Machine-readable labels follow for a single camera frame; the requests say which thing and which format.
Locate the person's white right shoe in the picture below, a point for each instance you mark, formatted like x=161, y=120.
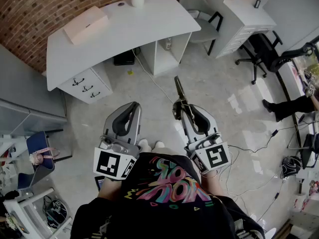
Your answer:
x=158, y=144

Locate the black wheeled office chair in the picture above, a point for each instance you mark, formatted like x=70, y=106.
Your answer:
x=261, y=48

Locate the person's left forearm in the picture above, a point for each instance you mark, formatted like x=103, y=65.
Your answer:
x=109, y=188

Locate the person's white shoe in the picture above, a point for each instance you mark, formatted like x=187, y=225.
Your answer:
x=144, y=145
x=158, y=144

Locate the black mesh office chair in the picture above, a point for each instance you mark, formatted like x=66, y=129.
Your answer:
x=281, y=61

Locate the grey side cabinet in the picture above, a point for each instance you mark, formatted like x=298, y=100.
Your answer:
x=32, y=121

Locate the person's black printed t-shirt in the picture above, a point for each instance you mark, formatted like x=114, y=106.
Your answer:
x=162, y=215

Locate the pink cardboard box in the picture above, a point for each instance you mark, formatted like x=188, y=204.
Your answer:
x=84, y=25

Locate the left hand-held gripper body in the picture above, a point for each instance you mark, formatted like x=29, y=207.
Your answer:
x=108, y=162

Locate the blue padded chair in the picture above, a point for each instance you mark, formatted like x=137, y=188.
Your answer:
x=37, y=143

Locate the dark phone with blue screen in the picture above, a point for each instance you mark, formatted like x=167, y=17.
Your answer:
x=99, y=183

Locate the black box under desk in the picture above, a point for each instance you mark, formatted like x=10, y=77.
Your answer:
x=123, y=58

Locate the white desk with drawers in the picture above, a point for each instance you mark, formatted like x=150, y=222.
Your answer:
x=129, y=34

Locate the person's white left shoe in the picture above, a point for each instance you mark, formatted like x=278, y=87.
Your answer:
x=144, y=145

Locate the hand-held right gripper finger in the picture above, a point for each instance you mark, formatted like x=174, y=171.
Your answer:
x=208, y=119
x=187, y=129

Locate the white step stool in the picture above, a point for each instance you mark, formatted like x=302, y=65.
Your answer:
x=27, y=208

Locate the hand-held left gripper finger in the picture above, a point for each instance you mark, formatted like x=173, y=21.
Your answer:
x=137, y=126
x=111, y=119

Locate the person's right forearm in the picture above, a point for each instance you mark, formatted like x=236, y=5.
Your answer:
x=211, y=185

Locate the grey shell chair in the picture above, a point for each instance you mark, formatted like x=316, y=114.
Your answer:
x=199, y=21

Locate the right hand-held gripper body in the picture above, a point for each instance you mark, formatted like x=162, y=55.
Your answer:
x=214, y=157

